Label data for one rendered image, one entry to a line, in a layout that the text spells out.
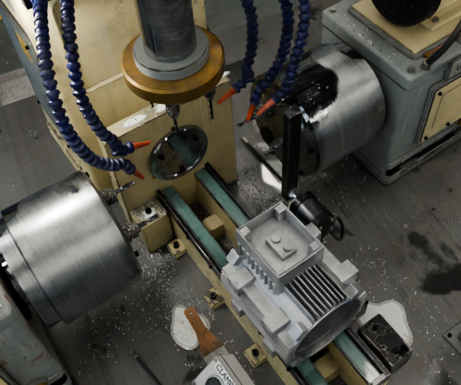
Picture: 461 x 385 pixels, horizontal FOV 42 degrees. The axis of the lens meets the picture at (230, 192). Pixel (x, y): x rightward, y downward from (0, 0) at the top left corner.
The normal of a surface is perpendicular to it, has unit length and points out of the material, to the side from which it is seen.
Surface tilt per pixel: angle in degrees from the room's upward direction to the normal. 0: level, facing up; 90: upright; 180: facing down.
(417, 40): 0
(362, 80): 32
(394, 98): 90
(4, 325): 90
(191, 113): 90
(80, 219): 21
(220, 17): 0
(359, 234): 0
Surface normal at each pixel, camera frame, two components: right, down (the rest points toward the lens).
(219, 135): 0.56, 0.66
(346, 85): 0.22, -0.21
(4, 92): -0.06, -0.58
